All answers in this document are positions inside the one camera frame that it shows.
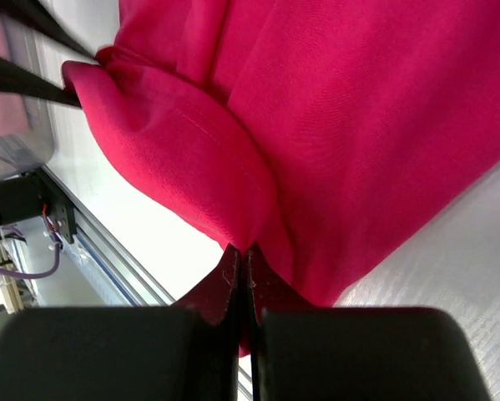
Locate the clear plastic bin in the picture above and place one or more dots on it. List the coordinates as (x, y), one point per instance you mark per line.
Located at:
(26, 136)

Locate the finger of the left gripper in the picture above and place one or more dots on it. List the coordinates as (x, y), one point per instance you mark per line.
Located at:
(16, 80)
(34, 15)

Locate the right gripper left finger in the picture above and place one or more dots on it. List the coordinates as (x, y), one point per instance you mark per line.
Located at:
(185, 351)

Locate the white slotted cable duct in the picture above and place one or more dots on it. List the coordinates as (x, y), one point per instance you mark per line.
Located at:
(78, 280)

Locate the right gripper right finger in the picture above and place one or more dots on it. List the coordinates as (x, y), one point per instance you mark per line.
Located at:
(303, 352)

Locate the aluminium mounting rail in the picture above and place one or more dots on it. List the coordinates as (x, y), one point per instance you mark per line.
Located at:
(172, 258)

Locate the magenta t shirt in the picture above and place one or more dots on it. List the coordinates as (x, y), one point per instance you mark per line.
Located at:
(325, 132)

